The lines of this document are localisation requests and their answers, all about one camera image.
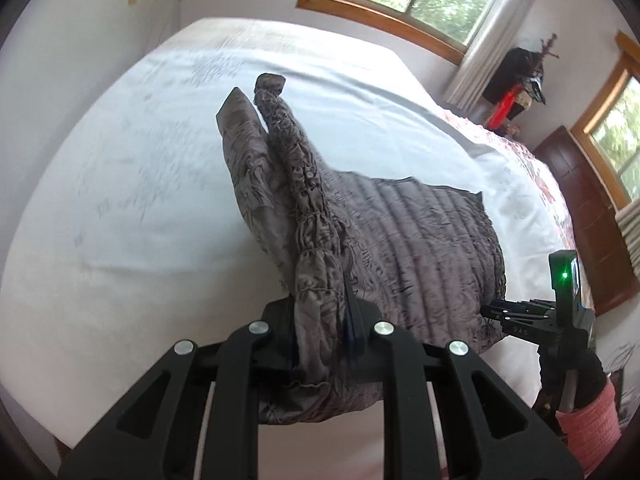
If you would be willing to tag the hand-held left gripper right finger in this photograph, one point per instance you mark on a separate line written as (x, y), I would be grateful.
(356, 335)

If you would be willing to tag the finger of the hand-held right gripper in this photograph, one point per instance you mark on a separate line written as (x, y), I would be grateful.
(520, 309)

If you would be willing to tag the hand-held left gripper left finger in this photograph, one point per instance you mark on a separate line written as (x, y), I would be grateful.
(280, 330)

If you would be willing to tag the coat rack with clothes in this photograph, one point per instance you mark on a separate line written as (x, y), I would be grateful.
(515, 70)

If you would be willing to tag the person's right hand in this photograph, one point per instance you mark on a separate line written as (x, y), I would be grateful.
(590, 375)

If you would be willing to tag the pink floral blanket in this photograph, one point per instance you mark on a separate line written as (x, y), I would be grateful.
(545, 180)

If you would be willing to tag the red hanging bag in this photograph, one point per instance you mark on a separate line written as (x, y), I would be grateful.
(502, 107)

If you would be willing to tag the bed with white sheet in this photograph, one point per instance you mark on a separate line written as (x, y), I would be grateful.
(150, 160)

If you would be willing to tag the white pleated curtain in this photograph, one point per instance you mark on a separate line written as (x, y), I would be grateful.
(480, 70)

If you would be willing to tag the small wooden window frame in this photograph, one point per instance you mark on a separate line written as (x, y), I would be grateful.
(595, 110)

